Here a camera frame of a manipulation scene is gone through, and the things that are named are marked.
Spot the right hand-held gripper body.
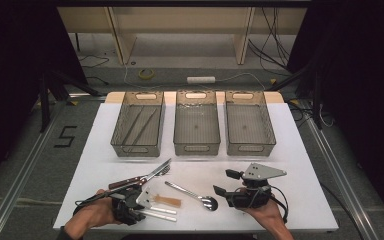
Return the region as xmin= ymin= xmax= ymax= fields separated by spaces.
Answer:
xmin=225 ymin=162 xmax=288 ymax=210

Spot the wooden handled fork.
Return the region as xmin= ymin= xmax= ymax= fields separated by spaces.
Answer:
xmin=116 ymin=164 xmax=172 ymax=194

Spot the black floor cable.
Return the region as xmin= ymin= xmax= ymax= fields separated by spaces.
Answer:
xmin=78 ymin=54 xmax=110 ymax=69

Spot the person's left hand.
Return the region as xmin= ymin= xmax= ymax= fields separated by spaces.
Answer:
xmin=64 ymin=189 xmax=120 ymax=232

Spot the black metal stand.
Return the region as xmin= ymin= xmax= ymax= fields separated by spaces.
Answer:
xmin=266 ymin=63 xmax=324 ymax=129
xmin=38 ymin=71 xmax=103 ymax=134

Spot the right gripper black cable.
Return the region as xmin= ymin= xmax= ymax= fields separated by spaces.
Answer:
xmin=231 ymin=184 xmax=289 ymax=224

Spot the clear grey plastic bin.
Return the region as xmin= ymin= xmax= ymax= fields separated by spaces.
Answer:
xmin=110 ymin=91 xmax=166 ymax=158
xmin=173 ymin=90 xmax=222 ymax=157
xmin=224 ymin=90 xmax=277 ymax=157

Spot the aluminium floor rail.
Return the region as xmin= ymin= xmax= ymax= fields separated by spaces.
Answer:
xmin=0 ymin=99 xmax=68 ymax=240
xmin=301 ymin=109 xmax=381 ymax=240

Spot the black curtain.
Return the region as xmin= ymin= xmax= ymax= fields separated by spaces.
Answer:
xmin=0 ymin=0 xmax=89 ymax=198
xmin=286 ymin=0 xmax=384 ymax=231

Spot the wooden shelf unit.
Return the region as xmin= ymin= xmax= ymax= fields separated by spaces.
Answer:
xmin=57 ymin=6 xmax=308 ymax=66

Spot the person's right hand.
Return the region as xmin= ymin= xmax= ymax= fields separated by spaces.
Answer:
xmin=242 ymin=199 xmax=286 ymax=232

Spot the bundle of black cables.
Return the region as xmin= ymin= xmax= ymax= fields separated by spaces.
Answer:
xmin=248 ymin=7 xmax=293 ymax=73

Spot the white power cable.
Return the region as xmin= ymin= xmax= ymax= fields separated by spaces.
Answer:
xmin=123 ymin=63 xmax=268 ymax=91

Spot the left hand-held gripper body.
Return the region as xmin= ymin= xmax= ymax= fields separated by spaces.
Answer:
xmin=110 ymin=184 xmax=155 ymax=221

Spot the wooden handled table knife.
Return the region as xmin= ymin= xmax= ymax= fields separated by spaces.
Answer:
xmin=108 ymin=158 xmax=173 ymax=190

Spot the yellow tape roll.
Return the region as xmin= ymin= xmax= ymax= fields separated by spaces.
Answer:
xmin=138 ymin=68 xmax=155 ymax=81

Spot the metal spoon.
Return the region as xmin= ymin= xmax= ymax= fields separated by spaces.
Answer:
xmin=164 ymin=180 xmax=219 ymax=212

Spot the white board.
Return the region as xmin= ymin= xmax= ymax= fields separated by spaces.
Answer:
xmin=53 ymin=102 xmax=339 ymax=233

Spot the white power strip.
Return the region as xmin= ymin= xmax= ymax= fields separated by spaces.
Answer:
xmin=186 ymin=76 xmax=217 ymax=85

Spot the white chopstick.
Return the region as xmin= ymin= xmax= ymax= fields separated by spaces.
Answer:
xmin=146 ymin=205 xmax=178 ymax=215
xmin=139 ymin=210 xmax=178 ymax=223

